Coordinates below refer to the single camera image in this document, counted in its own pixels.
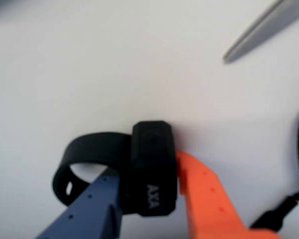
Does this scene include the black bike light with strap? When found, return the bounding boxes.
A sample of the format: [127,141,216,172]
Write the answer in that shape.
[51,120,178,218]

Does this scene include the blue-handled scissors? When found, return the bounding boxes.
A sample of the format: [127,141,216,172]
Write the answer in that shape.
[222,0,299,65]

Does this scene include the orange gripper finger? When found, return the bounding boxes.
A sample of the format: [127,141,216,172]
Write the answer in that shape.
[176,152,283,239]

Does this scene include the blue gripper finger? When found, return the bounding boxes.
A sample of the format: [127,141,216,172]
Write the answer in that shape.
[36,168,123,239]

